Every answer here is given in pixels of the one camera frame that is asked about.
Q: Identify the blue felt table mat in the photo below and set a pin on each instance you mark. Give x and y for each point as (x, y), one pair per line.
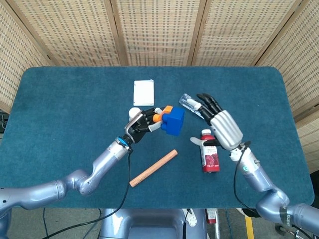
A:
(74, 99)

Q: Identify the white paper cup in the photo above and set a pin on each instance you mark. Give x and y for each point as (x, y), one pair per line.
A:
(134, 113)

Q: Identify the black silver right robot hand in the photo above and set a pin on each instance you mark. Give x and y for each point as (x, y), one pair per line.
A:
(225, 129)

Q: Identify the orange plastic toy block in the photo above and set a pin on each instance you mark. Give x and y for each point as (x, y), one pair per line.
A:
(168, 110)

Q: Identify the woven folding screen panel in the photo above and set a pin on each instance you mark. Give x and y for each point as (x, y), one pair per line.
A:
(301, 62)
(239, 30)
(157, 30)
(72, 30)
(15, 62)

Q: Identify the red canister under table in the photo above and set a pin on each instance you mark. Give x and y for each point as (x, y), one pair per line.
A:
(211, 216)

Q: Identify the wooden round stick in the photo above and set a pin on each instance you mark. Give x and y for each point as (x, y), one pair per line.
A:
(153, 168)

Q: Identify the blue and orange toy block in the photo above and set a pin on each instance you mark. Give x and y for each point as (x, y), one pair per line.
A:
(174, 122)

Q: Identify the white rectangular packet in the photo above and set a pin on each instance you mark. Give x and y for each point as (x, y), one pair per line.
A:
(143, 92)

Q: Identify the red NFC juice bottle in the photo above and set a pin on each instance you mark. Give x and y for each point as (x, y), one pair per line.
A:
(210, 159)

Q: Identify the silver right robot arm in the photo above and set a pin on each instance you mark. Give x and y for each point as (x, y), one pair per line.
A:
(261, 179)

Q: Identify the clear plastic water bottle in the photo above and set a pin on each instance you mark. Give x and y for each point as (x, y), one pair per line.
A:
(185, 99)

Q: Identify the silver blue robot torso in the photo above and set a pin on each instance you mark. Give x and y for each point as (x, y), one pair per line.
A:
(149, 224)

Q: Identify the black equipment beside table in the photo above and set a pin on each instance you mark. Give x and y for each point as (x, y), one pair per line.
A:
(2, 119)

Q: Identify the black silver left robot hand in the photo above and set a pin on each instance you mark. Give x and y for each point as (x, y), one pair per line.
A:
(139, 127)

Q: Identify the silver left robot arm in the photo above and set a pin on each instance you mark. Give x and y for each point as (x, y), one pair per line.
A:
(82, 181)

